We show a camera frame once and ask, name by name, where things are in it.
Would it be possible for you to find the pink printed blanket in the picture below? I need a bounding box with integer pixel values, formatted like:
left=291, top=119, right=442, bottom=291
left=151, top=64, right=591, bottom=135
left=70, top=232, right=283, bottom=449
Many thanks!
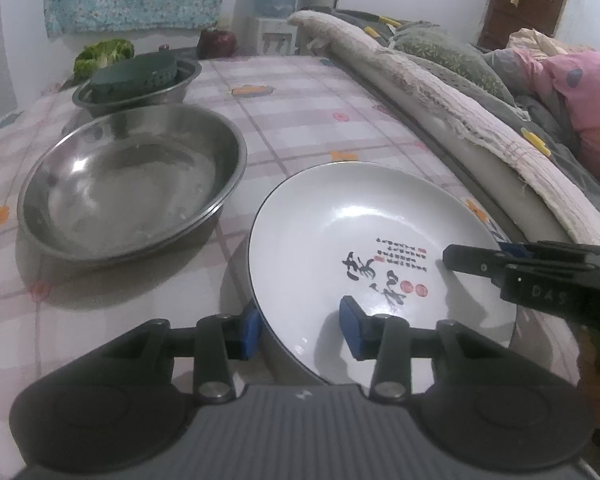
left=509, top=29, right=600, bottom=182

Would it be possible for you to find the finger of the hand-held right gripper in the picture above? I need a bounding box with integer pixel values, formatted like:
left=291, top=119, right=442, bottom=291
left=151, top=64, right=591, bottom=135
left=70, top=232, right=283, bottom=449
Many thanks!
left=497, top=240, right=598, bottom=263
left=442, top=243, right=519, bottom=281

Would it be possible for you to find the white printed plate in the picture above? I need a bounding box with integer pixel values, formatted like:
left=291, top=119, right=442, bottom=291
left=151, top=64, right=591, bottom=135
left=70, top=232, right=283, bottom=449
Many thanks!
left=247, top=162, right=519, bottom=387

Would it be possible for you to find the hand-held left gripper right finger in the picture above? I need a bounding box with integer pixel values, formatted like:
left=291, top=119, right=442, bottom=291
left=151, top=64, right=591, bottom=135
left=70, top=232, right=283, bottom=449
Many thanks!
left=338, top=296, right=512, bottom=405

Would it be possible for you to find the dark blanket with yellow marks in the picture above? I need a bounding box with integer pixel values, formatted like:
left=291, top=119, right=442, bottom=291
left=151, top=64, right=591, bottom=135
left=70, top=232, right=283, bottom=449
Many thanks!
left=325, top=7, right=600, bottom=221

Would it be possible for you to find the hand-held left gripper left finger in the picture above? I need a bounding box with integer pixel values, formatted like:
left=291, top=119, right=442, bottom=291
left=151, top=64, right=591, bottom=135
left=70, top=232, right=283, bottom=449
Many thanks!
left=99, top=304, right=260, bottom=405

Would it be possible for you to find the large shallow steel bowl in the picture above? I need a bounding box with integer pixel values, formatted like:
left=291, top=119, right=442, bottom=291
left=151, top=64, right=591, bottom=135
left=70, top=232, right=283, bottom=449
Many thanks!
left=17, top=105, right=249, bottom=267

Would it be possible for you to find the beige rolled quilt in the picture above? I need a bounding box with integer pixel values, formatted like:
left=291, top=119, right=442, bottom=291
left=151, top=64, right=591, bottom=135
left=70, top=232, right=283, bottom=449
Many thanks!
left=287, top=9, right=600, bottom=250

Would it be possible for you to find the small deep steel bowl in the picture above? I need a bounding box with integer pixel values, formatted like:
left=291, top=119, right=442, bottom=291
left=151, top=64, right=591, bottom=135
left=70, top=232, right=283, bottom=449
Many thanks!
left=72, top=57, right=202, bottom=119

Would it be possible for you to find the grey patterned pillow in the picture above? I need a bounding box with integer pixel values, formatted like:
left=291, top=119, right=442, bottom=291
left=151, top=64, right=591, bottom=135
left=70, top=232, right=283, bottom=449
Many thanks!
left=394, top=27, right=517, bottom=107

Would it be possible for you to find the broccoli head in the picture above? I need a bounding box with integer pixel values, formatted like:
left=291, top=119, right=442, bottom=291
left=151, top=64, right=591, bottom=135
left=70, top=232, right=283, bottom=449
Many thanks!
left=74, top=38, right=136, bottom=81

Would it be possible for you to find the brown wooden door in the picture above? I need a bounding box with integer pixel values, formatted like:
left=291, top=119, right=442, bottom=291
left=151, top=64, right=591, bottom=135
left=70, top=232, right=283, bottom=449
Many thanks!
left=477, top=0, right=576, bottom=52

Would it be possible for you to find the person's right hand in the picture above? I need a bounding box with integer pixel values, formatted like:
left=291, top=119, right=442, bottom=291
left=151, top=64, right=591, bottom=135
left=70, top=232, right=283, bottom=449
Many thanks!
left=577, top=332, right=600, bottom=431

